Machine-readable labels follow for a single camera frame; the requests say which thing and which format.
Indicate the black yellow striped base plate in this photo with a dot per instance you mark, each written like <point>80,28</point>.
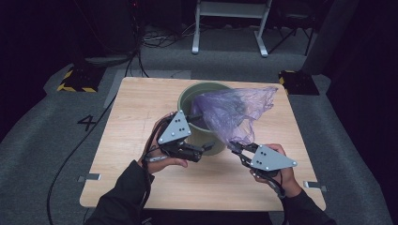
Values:
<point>300,83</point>
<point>79,79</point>

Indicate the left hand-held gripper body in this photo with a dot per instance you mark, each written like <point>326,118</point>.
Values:
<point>176,129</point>

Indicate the white metal stand frame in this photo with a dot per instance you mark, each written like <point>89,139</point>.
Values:
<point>231,9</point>

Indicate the person's right hand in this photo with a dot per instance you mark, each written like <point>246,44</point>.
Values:
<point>289,181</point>

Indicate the black tripod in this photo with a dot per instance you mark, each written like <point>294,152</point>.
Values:
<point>294,34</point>

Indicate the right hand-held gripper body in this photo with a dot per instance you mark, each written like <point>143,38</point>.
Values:
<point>270,159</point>

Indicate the green plastic bucket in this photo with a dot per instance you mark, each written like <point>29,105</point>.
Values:
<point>205,137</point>

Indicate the purple plastic bag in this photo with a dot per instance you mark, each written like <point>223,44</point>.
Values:
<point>233,112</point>

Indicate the person's left hand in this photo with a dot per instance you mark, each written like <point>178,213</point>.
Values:
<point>162,164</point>

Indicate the grey post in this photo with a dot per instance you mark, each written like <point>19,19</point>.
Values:
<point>328,37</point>

